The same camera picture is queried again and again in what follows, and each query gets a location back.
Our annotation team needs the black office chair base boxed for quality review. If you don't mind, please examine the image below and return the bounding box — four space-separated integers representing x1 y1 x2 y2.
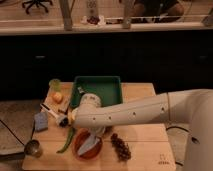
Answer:
22 0 53 14

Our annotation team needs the green chili pepper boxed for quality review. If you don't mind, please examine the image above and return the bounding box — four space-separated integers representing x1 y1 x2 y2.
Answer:
56 127 76 153

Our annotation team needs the blue sponge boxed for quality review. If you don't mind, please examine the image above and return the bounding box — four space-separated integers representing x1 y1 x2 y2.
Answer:
34 112 48 132

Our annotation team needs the light blue towel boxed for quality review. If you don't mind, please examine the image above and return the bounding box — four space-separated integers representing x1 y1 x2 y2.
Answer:
77 134 100 156

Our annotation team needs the small wooden cutting board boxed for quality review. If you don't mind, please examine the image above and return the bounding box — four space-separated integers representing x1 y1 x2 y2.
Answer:
45 90 71 113

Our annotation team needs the green translucent cup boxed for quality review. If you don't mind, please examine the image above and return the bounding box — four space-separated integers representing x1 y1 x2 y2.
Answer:
49 79 61 92

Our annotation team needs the metal cup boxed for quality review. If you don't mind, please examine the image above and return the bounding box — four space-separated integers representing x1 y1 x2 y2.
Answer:
24 139 43 158

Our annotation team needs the red orange bowl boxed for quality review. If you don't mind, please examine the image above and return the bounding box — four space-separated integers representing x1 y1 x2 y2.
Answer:
72 129 103 161

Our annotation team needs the green plastic tray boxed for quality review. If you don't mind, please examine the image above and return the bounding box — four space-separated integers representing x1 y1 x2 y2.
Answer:
70 76 123 108

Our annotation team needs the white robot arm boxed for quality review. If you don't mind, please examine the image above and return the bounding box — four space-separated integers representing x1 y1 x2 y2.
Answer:
74 89 213 171

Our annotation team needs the seated person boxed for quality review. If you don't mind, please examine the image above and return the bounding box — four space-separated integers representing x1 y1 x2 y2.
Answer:
131 0 184 23

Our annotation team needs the bunch of dark grapes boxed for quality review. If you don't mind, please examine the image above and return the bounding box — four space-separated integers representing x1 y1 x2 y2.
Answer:
111 133 131 161

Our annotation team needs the small metal fork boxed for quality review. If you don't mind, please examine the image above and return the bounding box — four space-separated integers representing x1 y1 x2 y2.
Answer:
77 87 84 94

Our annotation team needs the black cable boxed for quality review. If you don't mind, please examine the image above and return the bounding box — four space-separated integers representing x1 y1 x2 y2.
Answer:
165 124 201 145

